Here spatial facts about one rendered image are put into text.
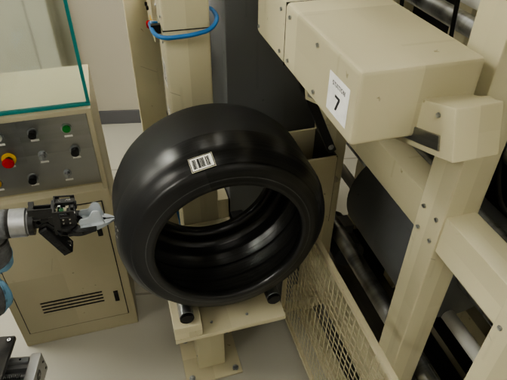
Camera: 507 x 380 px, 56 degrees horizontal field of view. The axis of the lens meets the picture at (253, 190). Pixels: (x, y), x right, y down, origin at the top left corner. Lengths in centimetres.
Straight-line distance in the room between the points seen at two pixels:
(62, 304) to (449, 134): 203
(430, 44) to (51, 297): 201
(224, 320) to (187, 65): 82
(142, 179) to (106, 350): 154
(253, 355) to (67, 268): 98
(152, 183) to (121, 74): 296
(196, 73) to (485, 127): 83
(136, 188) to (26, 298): 136
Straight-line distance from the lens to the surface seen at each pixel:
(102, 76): 414
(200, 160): 116
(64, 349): 270
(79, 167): 206
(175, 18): 137
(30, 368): 185
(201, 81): 145
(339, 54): 92
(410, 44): 98
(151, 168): 121
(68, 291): 246
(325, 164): 167
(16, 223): 134
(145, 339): 263
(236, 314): 166
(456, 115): 88
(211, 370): 248
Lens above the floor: 213
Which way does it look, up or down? 39 degrees down
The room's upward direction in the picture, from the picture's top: 1 degrees clockwise
